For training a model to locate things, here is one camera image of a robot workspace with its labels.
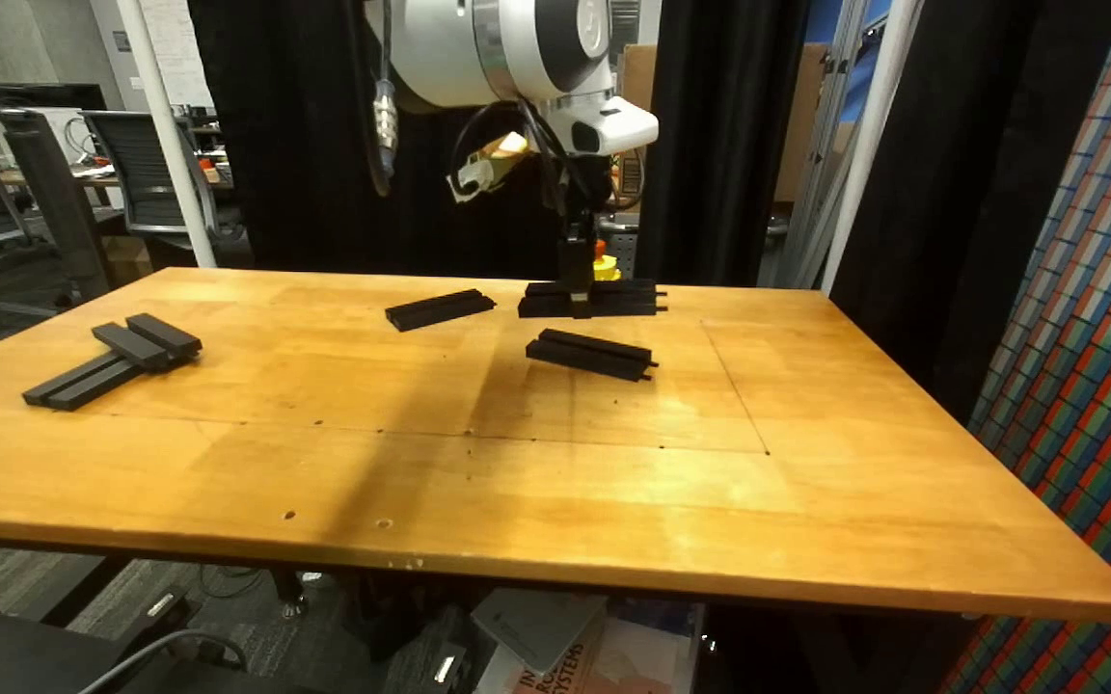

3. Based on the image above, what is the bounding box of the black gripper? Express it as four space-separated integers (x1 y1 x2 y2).
536 151 621 315

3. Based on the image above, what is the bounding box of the short black grooved piece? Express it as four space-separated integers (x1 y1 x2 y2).
514 278 672 326

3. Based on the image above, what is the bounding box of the long black grooved piece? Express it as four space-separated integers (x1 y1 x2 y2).
519 326 663 387
19 345 155 414

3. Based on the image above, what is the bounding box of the yellow emergency stop button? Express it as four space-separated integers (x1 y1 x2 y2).
590 236 627 286

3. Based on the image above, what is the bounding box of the brown cardboard box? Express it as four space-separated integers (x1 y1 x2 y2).
614 43 663 207

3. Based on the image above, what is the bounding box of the black curtain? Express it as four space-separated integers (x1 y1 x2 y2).
636 0 829 291
183 0 586 282
829 0 1111 427

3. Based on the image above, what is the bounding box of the brown cardboard sheet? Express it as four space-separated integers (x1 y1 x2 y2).
772 35 840 207

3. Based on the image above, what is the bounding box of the white box red print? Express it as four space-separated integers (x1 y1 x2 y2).
471 585 707 694

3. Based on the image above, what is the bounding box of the colourful checkered panel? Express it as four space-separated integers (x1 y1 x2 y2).
937 0 1111 694

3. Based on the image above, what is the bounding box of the black bag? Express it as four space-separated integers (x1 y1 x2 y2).
0 611 249 694

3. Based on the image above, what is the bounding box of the beige taped cable plug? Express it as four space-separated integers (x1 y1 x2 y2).
442 132 538 205

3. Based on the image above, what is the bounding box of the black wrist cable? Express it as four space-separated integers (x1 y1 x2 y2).
446 96 568 178

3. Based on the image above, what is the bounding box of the grey cable sleeve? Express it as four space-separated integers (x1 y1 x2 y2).
367 69 403 205

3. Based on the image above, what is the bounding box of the white frame post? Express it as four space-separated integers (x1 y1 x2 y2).
113 0 221 269
819 0 930 302

